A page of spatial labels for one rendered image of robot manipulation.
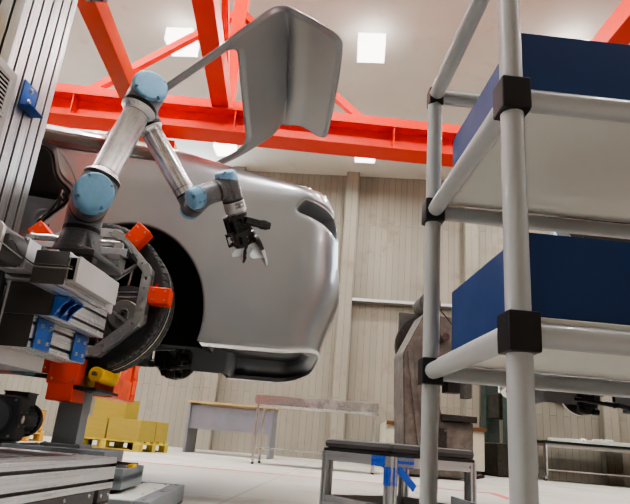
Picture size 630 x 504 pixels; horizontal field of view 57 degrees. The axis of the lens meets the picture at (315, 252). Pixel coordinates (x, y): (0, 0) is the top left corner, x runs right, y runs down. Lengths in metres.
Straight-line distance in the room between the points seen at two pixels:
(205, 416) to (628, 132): 9.88
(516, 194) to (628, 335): 0.19
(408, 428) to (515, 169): 7.55
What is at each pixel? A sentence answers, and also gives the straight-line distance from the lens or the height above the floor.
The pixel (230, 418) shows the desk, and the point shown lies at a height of 0.60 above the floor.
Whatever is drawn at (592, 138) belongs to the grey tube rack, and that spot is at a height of 0.75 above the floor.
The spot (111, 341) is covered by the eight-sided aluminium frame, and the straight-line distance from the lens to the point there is 2.49.
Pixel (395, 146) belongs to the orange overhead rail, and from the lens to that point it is 5.53.
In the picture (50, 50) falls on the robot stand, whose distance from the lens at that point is 2.14.
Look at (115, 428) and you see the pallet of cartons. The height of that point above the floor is 0.29.
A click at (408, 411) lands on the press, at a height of 0.82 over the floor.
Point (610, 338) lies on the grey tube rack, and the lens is 0.69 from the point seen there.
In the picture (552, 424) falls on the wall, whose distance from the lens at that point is 13.39.
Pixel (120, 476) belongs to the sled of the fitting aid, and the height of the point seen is 0.14.
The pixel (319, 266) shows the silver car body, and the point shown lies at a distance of 3.00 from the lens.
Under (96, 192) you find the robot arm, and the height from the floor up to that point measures 0.98.
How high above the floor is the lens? 0.32
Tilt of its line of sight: 18 degrees up
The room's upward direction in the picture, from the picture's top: 5 degrees clockwise
